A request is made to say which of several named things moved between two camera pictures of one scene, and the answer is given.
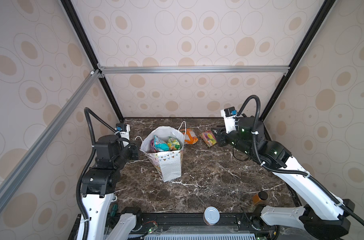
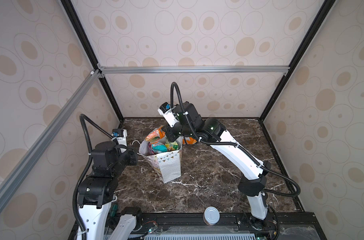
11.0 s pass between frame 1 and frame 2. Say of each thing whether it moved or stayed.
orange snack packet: stayed
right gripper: moved
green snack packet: stayed
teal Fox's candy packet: stayed
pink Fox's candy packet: moved
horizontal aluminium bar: stayed
